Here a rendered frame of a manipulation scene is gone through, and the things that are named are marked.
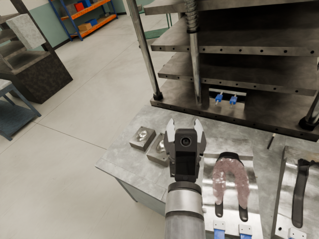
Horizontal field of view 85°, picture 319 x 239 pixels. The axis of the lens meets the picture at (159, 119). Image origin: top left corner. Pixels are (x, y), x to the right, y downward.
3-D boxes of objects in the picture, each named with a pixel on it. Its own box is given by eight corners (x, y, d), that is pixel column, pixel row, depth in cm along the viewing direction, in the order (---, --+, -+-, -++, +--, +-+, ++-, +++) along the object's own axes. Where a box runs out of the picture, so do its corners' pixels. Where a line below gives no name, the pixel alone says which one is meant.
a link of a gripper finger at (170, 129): (163, 131, 55) (170, 156, 48) (162, 117, 50) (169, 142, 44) (173, 129, 55) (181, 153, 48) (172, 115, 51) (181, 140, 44)
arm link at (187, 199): (164, 208, 32) (209, 212, 31) (165, 184, 35) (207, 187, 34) (166, 220, 37) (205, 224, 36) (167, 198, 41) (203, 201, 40)
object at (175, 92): (317, 141, 113) (321, 135, 108) (151, 105, 176) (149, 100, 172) (317, 70, 158) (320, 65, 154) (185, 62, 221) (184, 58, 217)
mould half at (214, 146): (261, 243, 78) (266, 238, 70) (201, 232, 86) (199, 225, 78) (248, 149, 111) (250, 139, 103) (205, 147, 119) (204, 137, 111)
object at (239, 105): (243, 111, 136) (246, 93, 124) (209, 104, 149) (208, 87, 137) (256, 75, 163) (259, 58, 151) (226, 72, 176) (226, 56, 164)
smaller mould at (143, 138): (145, 151, 127) (142, 147, 123) (131, 146, 133) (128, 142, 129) (156, 134, 136) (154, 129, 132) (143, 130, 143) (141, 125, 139)
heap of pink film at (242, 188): (251, 210, 82) (253, 204, 77) (211, 204, 88) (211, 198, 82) (245, 161, 99) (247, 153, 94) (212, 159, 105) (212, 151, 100)
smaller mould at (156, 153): (167, 167, 114) (164, 161, 110) (148, 160, 122) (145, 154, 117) (180, 143, 125) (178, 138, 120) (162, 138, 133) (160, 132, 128)
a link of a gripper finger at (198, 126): (194, 129, 54) (187, 154, 48) (196, 115, 50) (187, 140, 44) (205, 132, 53) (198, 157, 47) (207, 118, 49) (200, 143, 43)
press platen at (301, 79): (314, 96, 105) (317, 89, 101) (158, 78, 158) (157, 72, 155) (315, 41, 145) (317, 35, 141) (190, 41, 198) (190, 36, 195)
